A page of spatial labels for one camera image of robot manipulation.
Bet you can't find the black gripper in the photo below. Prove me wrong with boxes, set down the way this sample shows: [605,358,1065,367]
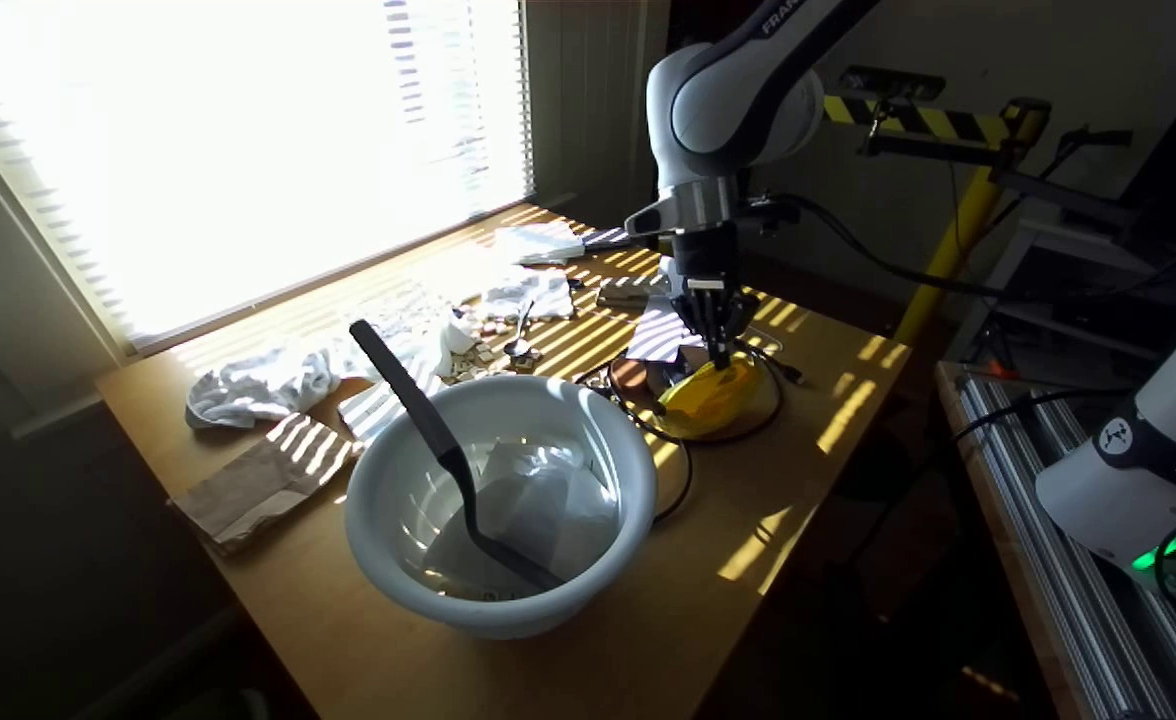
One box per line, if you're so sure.
[662,216,761,373]

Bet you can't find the yellow banana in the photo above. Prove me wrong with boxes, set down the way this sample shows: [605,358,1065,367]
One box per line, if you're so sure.
[651,358,766,438]

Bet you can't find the long grey striped cloth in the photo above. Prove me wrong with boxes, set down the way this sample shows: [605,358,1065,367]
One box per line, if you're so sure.
[625,256,712,373]

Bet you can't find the dark folded cloth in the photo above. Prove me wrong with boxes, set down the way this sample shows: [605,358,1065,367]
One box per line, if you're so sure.
[581,223,635,256]

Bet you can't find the small white rumpled cloth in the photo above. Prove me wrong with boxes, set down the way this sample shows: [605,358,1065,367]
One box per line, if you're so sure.
[481,266,581,328]

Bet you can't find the white folded cloth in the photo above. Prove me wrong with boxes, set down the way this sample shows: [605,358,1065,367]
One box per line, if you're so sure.
[486,216,592,267]

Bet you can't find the white paper sheet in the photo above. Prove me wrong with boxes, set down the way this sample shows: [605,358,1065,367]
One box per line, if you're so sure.
[420,438,625,601]

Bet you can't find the small white tube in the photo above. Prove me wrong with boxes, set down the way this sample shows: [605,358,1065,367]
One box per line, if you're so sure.
[441,304,481,362]

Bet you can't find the black spatula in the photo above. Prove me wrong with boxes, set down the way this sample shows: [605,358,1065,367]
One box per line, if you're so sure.
[348,317,565,598]

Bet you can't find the white shelf unit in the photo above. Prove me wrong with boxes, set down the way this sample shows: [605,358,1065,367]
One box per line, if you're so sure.
[958,195,1176,373]

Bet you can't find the large white bowl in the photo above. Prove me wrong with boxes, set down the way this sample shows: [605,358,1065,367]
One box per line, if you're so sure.
[338,373,659,639]

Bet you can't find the white crumpled cloth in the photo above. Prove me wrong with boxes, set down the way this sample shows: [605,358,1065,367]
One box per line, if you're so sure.
[182,342,352,432]

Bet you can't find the brown folded cloth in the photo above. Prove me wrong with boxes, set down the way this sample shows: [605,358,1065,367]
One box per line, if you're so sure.
[163,414,358,553]

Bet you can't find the white window blinds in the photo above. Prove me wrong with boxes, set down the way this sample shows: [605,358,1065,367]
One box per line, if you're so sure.
[0,0,540,358]

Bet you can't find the thin black table cable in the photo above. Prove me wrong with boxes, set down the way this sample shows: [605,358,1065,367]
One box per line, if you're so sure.
[635,337,805,530]

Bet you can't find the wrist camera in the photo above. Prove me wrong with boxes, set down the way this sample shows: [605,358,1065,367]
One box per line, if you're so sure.
[618,195,679,244]

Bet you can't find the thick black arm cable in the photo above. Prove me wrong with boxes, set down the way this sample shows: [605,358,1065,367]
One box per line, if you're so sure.
[777,195,1020,300]

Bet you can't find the black stereo camera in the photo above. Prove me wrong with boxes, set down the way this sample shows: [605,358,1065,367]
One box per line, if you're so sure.
[837,66,946,109]

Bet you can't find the aluminium rail robot platform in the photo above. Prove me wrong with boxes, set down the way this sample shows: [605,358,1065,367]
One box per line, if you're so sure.
[933,358,1176,720]

